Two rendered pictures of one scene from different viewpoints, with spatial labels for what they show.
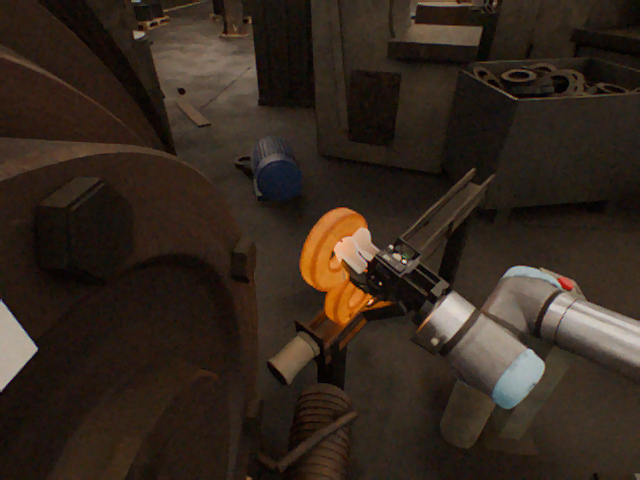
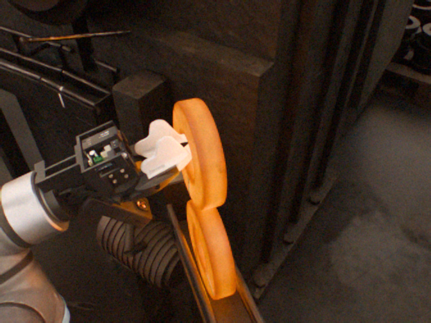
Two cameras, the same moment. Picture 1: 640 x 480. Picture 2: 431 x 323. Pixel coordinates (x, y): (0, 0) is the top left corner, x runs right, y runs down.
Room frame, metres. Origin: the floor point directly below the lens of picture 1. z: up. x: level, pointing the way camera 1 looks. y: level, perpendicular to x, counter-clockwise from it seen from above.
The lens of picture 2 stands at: (0.75, -0.37, 1.24)
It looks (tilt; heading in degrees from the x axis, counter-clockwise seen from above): 44 degrees down; 118
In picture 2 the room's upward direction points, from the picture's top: straight up
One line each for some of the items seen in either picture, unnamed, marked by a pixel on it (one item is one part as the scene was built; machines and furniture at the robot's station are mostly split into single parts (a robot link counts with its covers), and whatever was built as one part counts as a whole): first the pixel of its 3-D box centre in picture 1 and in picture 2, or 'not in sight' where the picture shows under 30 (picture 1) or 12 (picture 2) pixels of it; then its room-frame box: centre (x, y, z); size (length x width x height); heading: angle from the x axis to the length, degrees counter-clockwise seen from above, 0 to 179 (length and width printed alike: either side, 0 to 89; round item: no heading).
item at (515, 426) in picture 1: (534, 373); not in sight; (0.64, -0.63, 0.31); 0.24 x 0.16 x 0.62; 173
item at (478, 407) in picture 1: (477, 388); not in sight; (0.62, -0.47, 0.26); 0.12 x 0.12 x 0.52
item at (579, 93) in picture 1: (537, 134); not in sight; (2.33, -1.40, 0.39); 1.03 x 0.83 x 0.77; 98
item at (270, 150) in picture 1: (274, 165); not in sight; (2.34, 0.32, 0.17); 0.57 x 0.31 x 0.34; 13
